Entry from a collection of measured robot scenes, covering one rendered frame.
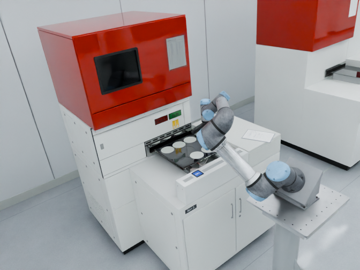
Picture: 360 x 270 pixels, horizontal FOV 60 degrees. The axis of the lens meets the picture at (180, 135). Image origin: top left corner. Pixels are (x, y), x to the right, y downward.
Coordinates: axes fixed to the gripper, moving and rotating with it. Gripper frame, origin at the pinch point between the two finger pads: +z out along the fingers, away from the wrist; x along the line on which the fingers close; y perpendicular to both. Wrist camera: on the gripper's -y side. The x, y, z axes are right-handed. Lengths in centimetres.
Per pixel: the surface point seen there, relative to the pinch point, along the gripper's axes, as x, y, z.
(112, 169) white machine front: -10, -70, 4
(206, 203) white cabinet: -47, -9, 17
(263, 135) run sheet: -10.0, 41.9, -5.5
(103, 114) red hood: -14, -67, -40
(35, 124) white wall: 110, -160, 11
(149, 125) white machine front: 7.7, -39.3, -17.8
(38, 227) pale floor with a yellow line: 42, -162, 91
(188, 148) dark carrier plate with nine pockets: -1.3, -12.7, 1.3
